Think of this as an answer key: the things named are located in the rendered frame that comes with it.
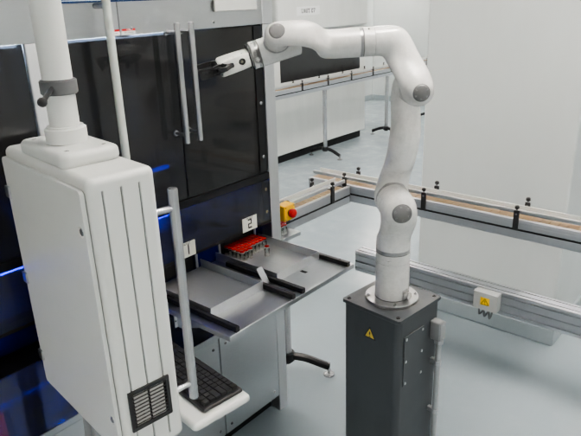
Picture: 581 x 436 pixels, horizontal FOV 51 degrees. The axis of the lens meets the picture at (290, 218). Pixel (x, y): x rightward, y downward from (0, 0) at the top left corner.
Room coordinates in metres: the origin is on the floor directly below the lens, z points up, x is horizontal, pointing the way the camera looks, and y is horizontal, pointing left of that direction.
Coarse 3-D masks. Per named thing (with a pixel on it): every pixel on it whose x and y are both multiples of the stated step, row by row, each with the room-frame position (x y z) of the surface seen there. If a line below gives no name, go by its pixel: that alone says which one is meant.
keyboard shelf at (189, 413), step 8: (184, 400) 1.48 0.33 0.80; (232, 400) 1.47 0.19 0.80; (240, 400) 1.47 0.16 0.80; (248, 400) 1.49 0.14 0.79; (184, 408) 1.44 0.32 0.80; (192, 408) 1.43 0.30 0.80; (216, 408) 1.43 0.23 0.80; (224, 408) 1.43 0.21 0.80; (232, 408) 1.44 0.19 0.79; (184, 416) 1.40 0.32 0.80; (192, 416) 1.40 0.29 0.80; (200, 416) 1.40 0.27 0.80; (208, 416) 1.40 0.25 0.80; (216, 416) 1.41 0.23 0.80; (192, 424) 1.37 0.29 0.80; (200, 424) 1.37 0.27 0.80; (208, 424) 1.39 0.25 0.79
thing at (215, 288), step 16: (192, 272) 2.18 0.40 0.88; (208, 272) 2.17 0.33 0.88; (224, 272) 2.15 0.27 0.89; (176, 288) 2.05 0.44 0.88; (192, 288) 2.04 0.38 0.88; (208, 288) 2.04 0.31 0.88; (224, 288) 2.03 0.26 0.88; (240, 288) 2.03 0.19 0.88; (256, 288) 1.99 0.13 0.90; (192, 304) 1.88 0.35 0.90; (208, 304) 1.91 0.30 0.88; (224, 304) 1.87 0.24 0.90
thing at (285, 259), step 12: (276, 240) 2.42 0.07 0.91; (264, 252) 2.36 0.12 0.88; (276, 252) 2.35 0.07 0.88; (288, 252) 2.35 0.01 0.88; (300, 252) 2.33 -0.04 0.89; (312, 252) 2.29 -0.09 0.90; (240, 264) 2.20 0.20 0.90; (252, 264) 2.24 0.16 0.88; (264, 264) 2.24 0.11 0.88; (276, 264) 2.23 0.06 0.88; (288, 264) 2.23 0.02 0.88; (300, 264) 2.18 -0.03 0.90; (276, 276) 2.08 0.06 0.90
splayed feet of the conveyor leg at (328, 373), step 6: (288, 354) 2.72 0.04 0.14; (294, 354) 2.74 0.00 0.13; (300, 354) 2.74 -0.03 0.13; (306, 354) 2.75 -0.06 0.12; (288, 360) 2.71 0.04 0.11; (294, 360) 2.74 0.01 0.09; (300, 360) 2.73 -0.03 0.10; (306, 360) 2.72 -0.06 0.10; (312, 360) 2.72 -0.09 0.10; (318, 360) 2.73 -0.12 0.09; (318, 366) 2.72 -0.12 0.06; (324, 366) 2.71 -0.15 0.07; (324, 372) 2.73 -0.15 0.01; (330, 372) 2.73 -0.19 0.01
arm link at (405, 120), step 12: (396, 84) 1.98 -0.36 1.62; (396, 96) 1.99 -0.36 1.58; (396, 108) 1.98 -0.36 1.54; (408, 108) 1.97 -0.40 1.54; (396, 120) 1.95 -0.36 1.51; (408, 120) 1.94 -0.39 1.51; (420, 120) 1.97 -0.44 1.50; (396, 132) 1.93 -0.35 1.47; (408, 132) 1.91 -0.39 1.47; (420, 132) 1.95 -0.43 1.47; (396, 144) 1.92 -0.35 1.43; (408, 144) 1.91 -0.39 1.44; (396, 156) 1.92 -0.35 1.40; (408, 156) 1.91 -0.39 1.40; (384, 168) 1.98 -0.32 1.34; (396, 168) 1.94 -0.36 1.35; (408, 168) 1.94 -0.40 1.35; (384, 180) 1.99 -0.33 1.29; (396, 180) 1.98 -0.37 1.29; (408, 180) 2.01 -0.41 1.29
